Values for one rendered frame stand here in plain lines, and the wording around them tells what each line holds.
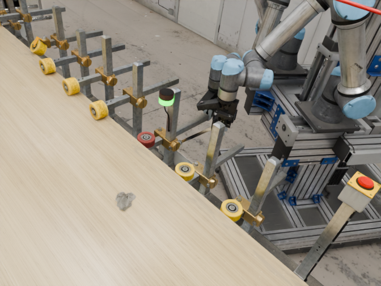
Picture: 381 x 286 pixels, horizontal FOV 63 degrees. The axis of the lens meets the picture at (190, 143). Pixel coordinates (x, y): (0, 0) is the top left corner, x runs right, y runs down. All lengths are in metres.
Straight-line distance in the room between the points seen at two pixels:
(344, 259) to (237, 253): 1.45
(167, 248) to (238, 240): 0.24
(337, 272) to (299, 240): 0.40
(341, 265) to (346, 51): 1.54
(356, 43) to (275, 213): 1.26
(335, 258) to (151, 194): 1.55
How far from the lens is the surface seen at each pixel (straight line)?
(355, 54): 1.25
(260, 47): 1.31
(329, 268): 2.34
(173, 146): 1.42
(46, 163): 1.32
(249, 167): 2.38
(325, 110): 1.51
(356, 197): 0.97
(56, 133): 1.45
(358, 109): 1.36
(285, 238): 2.03
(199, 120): 1.60
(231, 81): 1.19
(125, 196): 1.16
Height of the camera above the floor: 1.80
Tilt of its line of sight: 40 degrees down
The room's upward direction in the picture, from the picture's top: 9 degrees clockwise
